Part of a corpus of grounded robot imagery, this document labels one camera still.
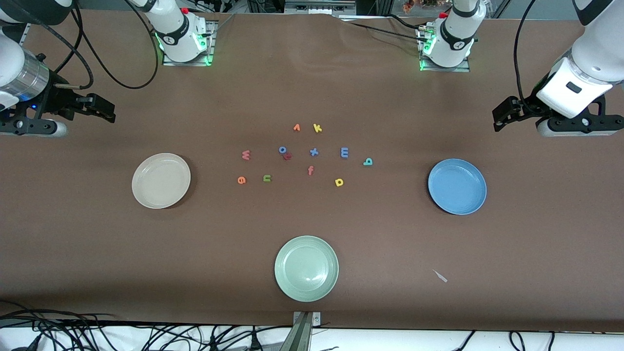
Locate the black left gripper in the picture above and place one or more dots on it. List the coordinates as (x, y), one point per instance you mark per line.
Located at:
(527, 106)

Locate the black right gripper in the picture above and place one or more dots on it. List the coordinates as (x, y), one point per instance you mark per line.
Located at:
(54, 100)

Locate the teal foam letter b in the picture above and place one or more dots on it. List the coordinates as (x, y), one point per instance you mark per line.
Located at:
(368, 162)

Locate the red foam letter w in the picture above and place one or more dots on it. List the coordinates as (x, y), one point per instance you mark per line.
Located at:
(245, 155)

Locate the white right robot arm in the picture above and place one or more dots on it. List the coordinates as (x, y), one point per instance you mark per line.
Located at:
(178, 34)

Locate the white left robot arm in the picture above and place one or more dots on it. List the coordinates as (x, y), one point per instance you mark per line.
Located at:
(453, 39)

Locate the blue round plate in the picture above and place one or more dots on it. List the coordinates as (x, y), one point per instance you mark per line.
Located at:
(457, 186)

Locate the beige round plate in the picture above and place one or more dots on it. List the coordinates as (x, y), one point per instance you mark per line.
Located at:
(161, 181)

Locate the brown table cover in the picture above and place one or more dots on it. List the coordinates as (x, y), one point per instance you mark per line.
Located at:
(390, 234)

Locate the small white paper scrap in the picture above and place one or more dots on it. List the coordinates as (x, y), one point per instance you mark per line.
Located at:
(440, 276)

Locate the grey metal bar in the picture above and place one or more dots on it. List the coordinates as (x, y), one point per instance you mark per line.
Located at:
(319, 7)

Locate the green round plate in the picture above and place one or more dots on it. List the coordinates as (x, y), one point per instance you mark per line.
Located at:
(306, 269)

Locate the aluminium profile beam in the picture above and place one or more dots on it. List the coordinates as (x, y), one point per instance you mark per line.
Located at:
(300, 336)

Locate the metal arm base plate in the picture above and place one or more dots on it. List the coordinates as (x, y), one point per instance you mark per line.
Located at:
(465, 68)
(212, 44)

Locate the small metal bracket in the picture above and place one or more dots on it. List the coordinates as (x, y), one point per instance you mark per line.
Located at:
(317, 319)

